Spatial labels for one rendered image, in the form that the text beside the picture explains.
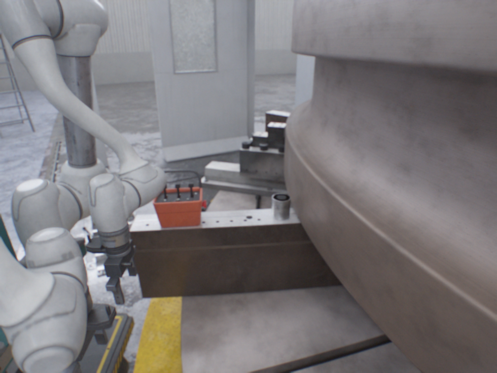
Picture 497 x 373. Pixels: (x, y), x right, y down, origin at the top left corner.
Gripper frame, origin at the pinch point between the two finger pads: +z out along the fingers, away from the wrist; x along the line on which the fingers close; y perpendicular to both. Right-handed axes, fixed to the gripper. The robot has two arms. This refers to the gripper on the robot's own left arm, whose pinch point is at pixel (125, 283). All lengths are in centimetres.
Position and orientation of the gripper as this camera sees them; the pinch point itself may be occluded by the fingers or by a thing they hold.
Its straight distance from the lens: 113.0
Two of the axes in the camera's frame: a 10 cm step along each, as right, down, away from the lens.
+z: 0.0, 9.1, 4.2
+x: -0.2, -4.2, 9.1
